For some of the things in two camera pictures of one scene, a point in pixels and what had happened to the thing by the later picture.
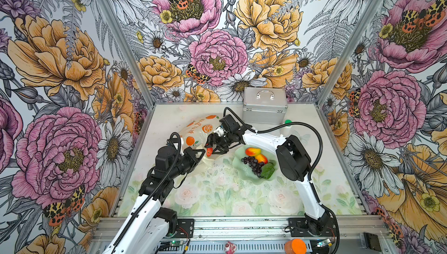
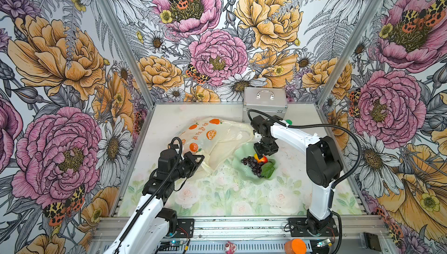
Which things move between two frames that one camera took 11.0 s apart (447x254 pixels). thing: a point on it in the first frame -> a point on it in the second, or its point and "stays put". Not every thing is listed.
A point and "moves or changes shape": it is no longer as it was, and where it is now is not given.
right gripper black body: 223,141 -> 266,148
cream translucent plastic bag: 197,133 moves or changes shape
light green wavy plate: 244,170 stays put
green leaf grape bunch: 259,169 stays put
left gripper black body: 185,163 stays put
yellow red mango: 261,158 stays put
